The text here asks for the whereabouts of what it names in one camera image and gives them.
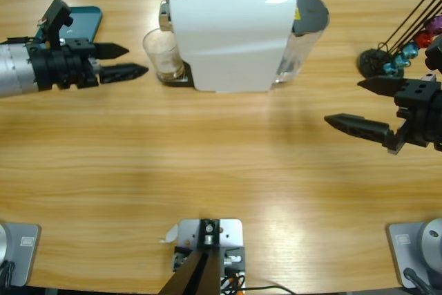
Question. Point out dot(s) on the white tape strip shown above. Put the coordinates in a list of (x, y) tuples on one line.
[(171, 234)]

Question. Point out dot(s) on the white coffee machine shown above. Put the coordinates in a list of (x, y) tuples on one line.
[(228, 39)]

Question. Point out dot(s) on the clear drinking glass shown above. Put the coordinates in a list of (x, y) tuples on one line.
[(164, 49)]

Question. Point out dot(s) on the metal bracket with bolts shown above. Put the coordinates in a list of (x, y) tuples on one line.
[(233, 226)]

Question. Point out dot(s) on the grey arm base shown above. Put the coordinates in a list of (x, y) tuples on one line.
[(20, 257), (397, 257)]

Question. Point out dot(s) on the black camera post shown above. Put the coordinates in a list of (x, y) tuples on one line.
[(197, 274)]

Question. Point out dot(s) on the teal plastic tray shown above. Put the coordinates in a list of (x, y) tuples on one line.
[(86, 22)]

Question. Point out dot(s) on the purple coffee capsule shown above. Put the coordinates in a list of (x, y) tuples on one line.
[(436, 23)]

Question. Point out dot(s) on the clear water tank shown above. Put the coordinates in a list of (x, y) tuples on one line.
[(309, 15)]

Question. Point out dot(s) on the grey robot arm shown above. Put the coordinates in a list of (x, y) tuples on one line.
[(15, 70)]

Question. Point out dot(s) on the red coffee capsule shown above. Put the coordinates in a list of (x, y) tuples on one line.
[(422, 38)]

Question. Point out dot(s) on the teal coffee capsule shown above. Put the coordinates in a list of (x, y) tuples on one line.
[(389, 67), (400, 61), (410, 51)]

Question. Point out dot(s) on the black capsule holder stand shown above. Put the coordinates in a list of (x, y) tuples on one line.
[(371, 61)]

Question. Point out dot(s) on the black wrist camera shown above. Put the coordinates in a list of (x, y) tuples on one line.
[(57, 18), (435, 53)]

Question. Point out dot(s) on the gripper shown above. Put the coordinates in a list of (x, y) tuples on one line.
[(421, 115), (65, 67)]

